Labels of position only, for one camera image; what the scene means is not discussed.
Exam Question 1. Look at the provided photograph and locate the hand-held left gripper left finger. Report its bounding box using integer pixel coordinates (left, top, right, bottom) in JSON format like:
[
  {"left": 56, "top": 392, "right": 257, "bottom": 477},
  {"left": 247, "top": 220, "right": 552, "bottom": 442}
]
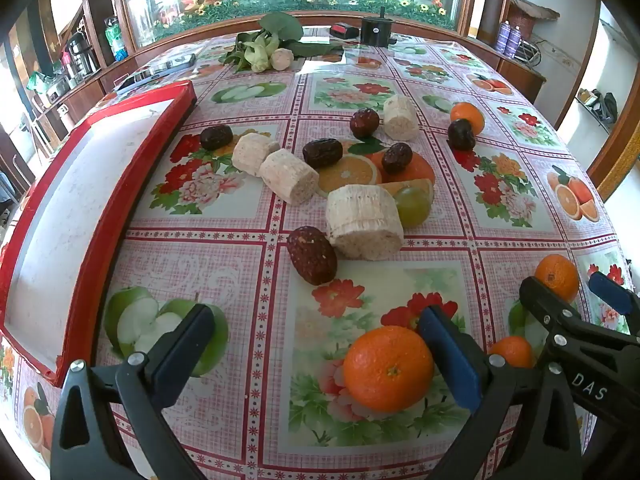
[{"left": 50, "top": 304, "right": 217, "bottom": 480}]

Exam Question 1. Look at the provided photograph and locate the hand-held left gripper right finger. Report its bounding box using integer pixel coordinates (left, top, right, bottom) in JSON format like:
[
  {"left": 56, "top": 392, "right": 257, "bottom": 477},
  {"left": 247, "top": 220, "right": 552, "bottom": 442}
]
[{"left": 418, "top": 304, "right": 584, "bottom": 480}]

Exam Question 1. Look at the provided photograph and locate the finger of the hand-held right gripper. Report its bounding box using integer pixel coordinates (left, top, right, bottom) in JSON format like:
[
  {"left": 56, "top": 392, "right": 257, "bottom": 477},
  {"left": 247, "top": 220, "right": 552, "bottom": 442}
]
[
  {"left": 519, "top": 275, "right": 640, "bottom": 362},
  {"left": 589, "top": 270, "right": 640, "bottom": 334}
]

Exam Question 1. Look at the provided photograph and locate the large orange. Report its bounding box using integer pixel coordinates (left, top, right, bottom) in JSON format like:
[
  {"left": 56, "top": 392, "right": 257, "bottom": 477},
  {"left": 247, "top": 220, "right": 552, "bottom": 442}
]
[{"left": 342, "top": 326, "right": 435, "bottom": 414}]

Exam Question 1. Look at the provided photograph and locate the large speckled red date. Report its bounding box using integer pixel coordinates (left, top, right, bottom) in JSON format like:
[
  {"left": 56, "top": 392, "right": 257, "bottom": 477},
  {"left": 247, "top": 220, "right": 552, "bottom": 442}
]
[{"left": 287, "top": 226, "right": 338, "bottom": 286}]

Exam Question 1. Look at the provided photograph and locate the green grape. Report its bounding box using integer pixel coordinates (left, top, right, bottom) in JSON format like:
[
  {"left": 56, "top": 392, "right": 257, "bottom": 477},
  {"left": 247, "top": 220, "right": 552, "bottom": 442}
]
[{"left": 393, "top": 186, "right": 432, "bottom": 228}]

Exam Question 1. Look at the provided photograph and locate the red tray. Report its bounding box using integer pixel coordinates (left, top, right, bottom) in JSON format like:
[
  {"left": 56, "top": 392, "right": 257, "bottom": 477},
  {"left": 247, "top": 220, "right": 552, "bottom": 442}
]
[{"left": 0, "top": 80, "right": 197, "bottom": 386}]

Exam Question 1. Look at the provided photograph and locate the dark red date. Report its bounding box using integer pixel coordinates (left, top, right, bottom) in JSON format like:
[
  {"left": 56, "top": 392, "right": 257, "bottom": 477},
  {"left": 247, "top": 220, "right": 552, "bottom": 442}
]
[
  {"left": 200, "top": 125, "right": 234, "bottom": 151},
  {"left": 381, "top": 142, "right": 414, "bottom": 174},
  {"left": 446, "top": 119, "right": 476, "bottom": 151},
  {"left": 349, "top": 108, "right": 376, "bottom": 138},
  {"left": 302, "top": 138, "right": 344, "bottom": 169}
]

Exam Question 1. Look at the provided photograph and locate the floral printed tablecloth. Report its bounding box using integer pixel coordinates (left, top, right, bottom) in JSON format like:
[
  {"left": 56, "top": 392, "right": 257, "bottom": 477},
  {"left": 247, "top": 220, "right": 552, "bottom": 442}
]
[{"left": 0, "top": 27, "right": 636, "bottom": 480}]

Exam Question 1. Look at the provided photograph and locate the wooden sideboard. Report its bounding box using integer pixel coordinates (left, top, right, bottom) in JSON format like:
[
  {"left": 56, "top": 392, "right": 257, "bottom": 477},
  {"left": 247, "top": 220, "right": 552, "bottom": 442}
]
[{"left": 55, "top": 52, "right": 143, "bottom": 128}]

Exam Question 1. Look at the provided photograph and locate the smartphone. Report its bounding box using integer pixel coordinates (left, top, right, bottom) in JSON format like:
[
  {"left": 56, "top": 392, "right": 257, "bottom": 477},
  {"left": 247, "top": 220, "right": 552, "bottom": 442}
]
[{"left": 114, "top": 53, "right": 197, "bottom": 93}]

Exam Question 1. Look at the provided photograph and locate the wicker basket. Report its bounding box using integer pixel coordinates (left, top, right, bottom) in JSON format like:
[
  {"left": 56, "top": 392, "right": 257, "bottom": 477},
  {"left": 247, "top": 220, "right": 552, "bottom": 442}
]
[{"left": 507, "top": 0, "right": 561, "bottom": 41}]

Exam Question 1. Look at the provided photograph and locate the black thermos jug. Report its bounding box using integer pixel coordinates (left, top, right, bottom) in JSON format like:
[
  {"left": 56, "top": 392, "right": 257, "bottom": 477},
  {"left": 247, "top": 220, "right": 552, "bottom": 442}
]
[{"left": 67, "top": 32, "right": 98, "bottom": 76}]

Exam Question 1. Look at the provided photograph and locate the green plastic bottle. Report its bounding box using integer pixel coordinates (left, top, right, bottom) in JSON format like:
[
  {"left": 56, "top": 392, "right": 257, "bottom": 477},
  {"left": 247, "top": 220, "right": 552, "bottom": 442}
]
[{"left": 105, "top": 17, "right": 126, "bottom": 58}]

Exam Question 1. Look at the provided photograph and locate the black cylindrical device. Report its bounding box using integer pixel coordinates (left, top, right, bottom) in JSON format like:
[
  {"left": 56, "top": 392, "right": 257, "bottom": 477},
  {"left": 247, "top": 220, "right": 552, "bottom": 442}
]
[{"left": 361, "top": 6, "right": 394, "bottom": 47}]

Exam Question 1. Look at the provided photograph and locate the green leafy vegetable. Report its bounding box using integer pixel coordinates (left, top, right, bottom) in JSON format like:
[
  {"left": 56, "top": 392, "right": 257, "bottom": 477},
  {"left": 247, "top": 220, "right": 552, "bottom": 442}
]
[{"left": 220, "top": 12, "right": 346, "bottom": 73}]

